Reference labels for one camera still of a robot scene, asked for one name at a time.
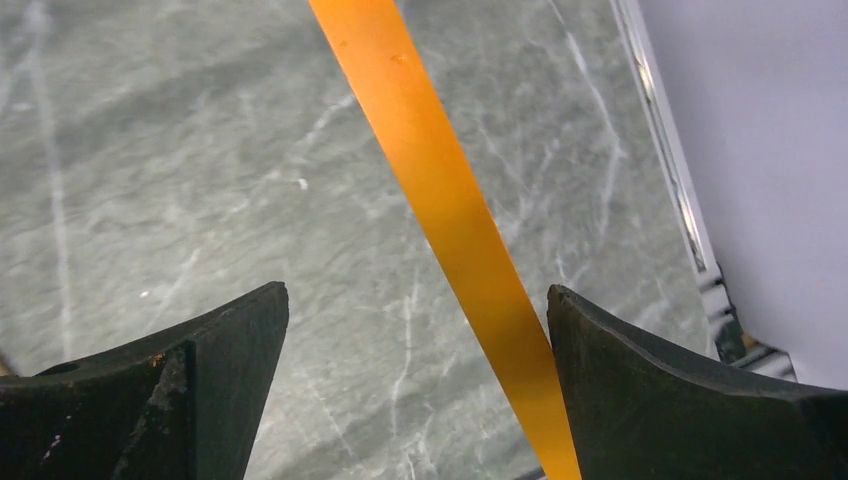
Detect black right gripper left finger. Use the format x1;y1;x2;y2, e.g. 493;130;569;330
1;281;289;479

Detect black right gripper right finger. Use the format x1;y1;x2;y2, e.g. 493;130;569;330
547;285;847;479

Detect orange picture frame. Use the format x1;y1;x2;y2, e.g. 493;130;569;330
311;1;580;479

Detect aluminium table edge rail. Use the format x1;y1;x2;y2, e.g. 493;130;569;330
612;0;797;382

